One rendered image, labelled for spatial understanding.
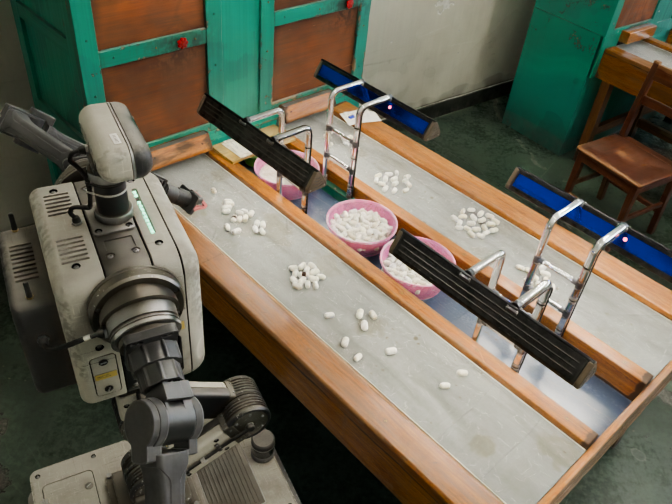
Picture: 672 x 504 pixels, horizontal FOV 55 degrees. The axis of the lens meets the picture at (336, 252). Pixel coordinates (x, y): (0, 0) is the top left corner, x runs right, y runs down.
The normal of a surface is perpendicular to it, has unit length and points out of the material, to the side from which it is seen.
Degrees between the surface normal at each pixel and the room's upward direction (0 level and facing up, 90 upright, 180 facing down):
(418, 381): 0
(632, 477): 0
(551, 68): 90
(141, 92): 90
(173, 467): 56
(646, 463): 0
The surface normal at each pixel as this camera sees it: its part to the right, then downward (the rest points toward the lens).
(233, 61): 0.67, 0.52
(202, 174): 0.09, -0.76
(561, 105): -0.80, 0.33
